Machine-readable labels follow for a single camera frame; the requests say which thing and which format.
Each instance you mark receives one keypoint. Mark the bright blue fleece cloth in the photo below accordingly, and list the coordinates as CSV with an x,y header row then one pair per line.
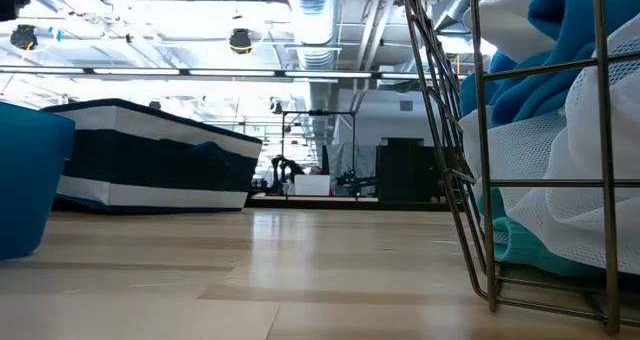
x,y
525,95

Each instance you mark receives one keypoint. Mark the turquoise cloth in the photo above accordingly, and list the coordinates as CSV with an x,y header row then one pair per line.
x,y
520,250

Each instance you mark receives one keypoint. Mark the white mesh cloth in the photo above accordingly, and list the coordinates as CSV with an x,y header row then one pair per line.
x,y
550,180

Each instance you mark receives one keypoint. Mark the white board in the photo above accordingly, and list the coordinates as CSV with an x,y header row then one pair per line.
x,y
312,185

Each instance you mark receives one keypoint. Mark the black cabinet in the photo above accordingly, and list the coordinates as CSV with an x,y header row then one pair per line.
x,y
407,170

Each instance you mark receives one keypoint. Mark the long ceiling light strip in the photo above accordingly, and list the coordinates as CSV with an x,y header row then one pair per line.
x,y
225,72

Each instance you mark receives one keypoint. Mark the black ceiling lamp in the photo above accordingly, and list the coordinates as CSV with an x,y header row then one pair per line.
x,y
23,36
240,41

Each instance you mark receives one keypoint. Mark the navy white striped fabric bin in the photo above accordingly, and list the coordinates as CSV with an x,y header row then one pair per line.
x,y
150,165

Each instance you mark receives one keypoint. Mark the silver ribbed ventilation duct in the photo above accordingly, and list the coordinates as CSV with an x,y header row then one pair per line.
x,y
315,25

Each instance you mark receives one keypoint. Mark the silver slanted ventilation duct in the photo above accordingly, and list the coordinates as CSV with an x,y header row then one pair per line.
x,y
462,0

